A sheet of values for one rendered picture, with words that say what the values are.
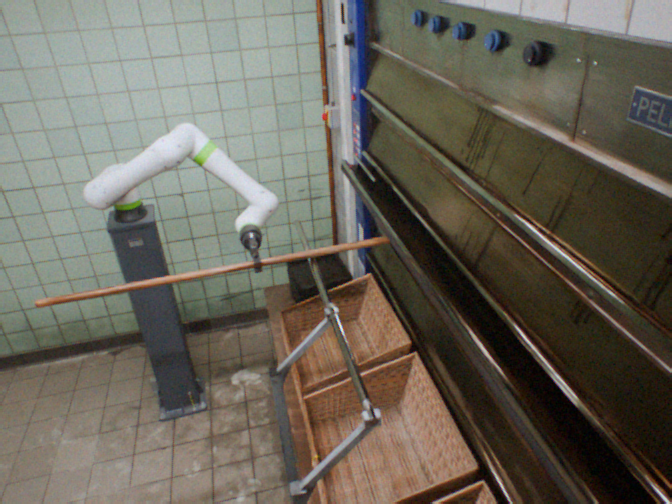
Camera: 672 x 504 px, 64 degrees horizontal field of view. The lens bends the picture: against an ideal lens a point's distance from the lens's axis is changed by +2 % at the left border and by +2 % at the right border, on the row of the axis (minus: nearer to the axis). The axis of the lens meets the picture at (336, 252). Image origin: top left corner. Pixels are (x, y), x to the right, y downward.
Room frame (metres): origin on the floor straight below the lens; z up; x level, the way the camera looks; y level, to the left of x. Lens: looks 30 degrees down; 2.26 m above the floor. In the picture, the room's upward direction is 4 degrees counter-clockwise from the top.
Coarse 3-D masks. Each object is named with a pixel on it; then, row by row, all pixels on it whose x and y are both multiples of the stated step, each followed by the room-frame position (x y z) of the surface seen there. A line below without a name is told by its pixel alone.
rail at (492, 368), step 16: (352, 176) 2.01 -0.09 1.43; (368, 192) 1.82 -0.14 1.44; (400, 240) 1.44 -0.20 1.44; (416, 256) 1.34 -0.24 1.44; (432, 288) 1.17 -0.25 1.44; (448, 304) 1.09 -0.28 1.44; (464, 336) 0.98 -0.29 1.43; (480, 352) 0.90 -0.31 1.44; (496, 368) 0.85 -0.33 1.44; (512, 400) 0.76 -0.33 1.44; (528, 416) 0.71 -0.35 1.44; (544, 432) 0.68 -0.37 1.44; (544, 448) 0.65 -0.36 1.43; (560, 464) 0.61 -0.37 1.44; (576, 480) 0.57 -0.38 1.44; (576, 496) 0.55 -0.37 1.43; (592, 496) 0.55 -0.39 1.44
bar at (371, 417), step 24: (312, 264) 1.77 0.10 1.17; (336, 312) 1.45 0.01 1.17; (312, 336) 1.44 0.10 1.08; (336, 336) 1.33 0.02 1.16; (288, 360) 1.42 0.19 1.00; (360, 384) 1.10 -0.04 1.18; (288, 432) 1.41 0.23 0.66; (360, 432) 0.98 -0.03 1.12; (288, 456) 1.40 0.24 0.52; (336, 456) 0.96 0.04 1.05; (288, 480) 1.40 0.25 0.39; (312, 480) 0.95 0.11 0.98
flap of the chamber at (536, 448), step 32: (384, 192) 1.90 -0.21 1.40; (384, 224) 1.59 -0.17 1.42; (416, 224) 1.62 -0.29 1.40; (448, 256) 1.40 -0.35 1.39; (448, 288) 1.20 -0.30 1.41; (448, 320) 1.06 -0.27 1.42; (480, 320) 1.06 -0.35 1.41; (512, 352) 0.94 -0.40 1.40; (512, 384) 0.83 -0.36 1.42; (544, 384) 0.84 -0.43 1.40; (512, 416) 0.75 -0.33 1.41; (544, 416) 0.74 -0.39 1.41; (576, 416) 0.75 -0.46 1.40; (576, 448) 0.66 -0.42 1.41; (608, 448) 0.67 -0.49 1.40; (608, 480) 0.60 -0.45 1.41
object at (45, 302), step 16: (368, 240) 1.87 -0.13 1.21; (384, 240) 1.87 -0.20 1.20; (288, 256) 1.79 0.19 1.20; (304, 256) 1.80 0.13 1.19; (192, 272) 1.72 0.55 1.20; (208, 272) 1.72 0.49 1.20; (224, 272) 1.74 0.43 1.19; (112, 288) 1.66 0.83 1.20; (128, 288) 1.66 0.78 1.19; (48, 304) 1.60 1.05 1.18
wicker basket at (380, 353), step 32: (352, 288) 2.15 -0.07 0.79; (288, 320) 2.08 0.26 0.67; (320, 320) 2.12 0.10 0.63; (352, 320) 2.15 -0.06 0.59; (384, 320) 1.90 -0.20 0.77; (288, 352) 1.90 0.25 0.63; (320, 352) 1.92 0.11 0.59; (352, 352) 1.91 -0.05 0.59; (384, 352) 1.63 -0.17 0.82; (320, 384) 1.56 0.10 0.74
